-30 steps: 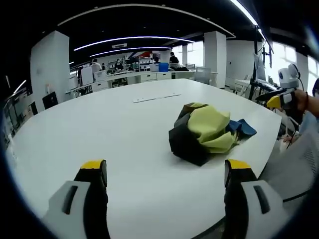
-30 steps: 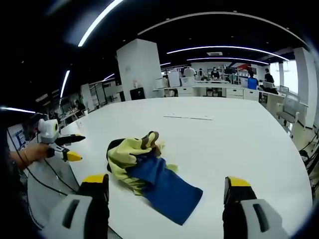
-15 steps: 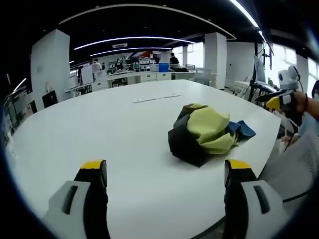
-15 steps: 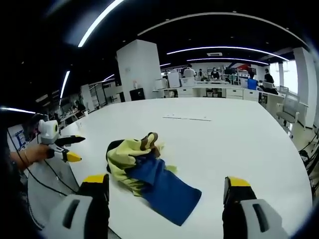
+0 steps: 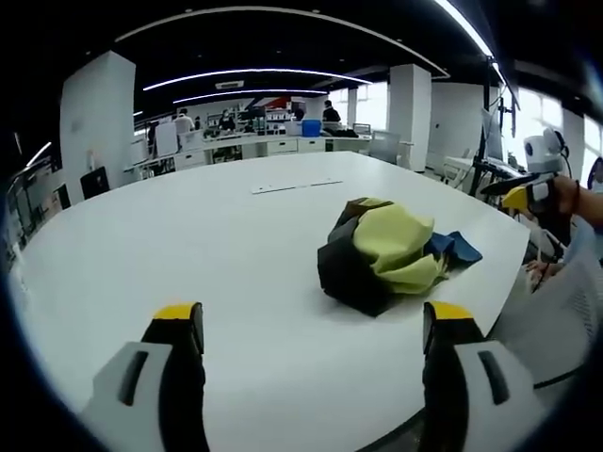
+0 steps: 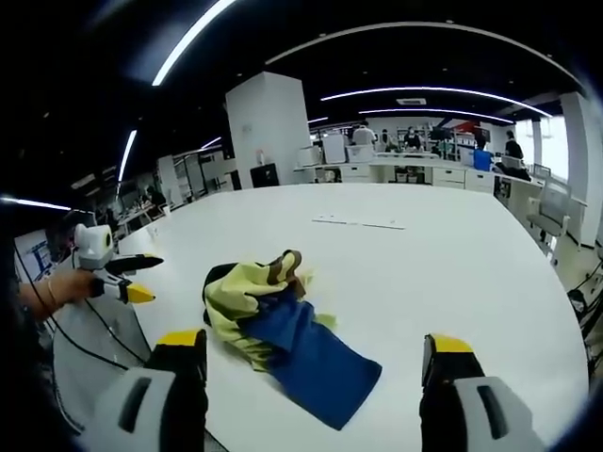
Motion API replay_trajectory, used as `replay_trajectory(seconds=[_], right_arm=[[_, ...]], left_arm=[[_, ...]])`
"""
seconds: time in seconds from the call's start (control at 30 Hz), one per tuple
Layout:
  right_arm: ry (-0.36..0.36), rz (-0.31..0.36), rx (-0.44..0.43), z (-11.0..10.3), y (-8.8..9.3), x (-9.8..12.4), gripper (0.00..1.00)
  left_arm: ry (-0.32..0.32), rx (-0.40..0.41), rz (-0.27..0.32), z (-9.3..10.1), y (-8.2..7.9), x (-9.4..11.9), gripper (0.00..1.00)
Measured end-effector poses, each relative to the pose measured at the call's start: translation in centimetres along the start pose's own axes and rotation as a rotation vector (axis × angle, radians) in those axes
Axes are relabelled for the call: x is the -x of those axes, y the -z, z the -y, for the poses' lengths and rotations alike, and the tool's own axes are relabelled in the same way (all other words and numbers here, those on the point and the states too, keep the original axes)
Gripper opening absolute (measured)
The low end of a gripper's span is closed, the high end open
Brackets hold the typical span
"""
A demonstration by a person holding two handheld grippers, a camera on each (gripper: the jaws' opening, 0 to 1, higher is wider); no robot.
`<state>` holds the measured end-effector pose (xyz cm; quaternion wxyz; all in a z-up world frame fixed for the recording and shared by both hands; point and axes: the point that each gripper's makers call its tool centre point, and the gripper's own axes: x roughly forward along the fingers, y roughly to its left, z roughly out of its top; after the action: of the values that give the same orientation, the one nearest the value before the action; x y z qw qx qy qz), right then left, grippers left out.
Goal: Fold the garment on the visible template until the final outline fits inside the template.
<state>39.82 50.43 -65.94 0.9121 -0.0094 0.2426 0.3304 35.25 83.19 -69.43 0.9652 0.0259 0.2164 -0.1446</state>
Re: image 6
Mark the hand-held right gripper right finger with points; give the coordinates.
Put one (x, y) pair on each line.
(476, 405)

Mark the grey panel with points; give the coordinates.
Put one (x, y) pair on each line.
(94, 358)

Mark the grey mesh office chair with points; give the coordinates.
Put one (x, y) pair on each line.
(551, 202)

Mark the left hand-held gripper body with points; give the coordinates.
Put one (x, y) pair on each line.
(94, 245)

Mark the person's left hand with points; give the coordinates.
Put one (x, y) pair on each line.
(73, 287)

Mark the white box appliance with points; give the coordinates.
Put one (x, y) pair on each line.
(333, 147)

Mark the white desk with drawers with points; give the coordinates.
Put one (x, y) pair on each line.
(424, 172)

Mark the long ceiling light strip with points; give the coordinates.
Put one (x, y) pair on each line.
(33, 203)
(188, 42)
(438, 92)
(438, 113)
(127, 155)

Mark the white square pillar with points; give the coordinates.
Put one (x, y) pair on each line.
(268, 127)

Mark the black cabinet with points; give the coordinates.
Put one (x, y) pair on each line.
(264, 175)

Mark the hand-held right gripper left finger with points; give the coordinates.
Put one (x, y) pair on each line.
(155, 400)

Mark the thin clear template sheet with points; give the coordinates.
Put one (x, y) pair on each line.
(358, 222)

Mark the yellow blue brown garment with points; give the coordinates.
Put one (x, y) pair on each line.
(287, 329)

